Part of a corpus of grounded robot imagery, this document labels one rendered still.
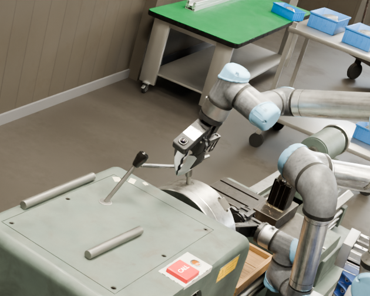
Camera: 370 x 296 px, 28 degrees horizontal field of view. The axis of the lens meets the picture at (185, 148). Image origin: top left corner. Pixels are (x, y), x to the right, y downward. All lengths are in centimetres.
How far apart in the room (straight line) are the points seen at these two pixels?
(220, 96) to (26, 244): 63
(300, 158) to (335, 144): 108
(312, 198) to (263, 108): 38
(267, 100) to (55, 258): 67
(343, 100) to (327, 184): 33
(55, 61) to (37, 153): 89
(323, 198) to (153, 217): 50
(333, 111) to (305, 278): 59
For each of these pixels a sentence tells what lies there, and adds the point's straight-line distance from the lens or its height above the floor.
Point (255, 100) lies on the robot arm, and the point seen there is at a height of 162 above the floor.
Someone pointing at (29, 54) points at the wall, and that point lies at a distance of 524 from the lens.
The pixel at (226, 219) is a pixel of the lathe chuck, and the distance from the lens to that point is 222.
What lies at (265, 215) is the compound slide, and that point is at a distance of 270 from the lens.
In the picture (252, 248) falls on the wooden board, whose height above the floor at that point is 90.
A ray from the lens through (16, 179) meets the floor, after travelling 460.
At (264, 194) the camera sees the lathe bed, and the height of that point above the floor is 84.
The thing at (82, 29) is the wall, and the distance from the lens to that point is 573.
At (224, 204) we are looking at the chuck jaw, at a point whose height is 121.
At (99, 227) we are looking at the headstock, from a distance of 186.
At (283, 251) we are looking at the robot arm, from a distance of 239.
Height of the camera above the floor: 222
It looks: 23 degrees down
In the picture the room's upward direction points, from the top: 16 degrees clockwise
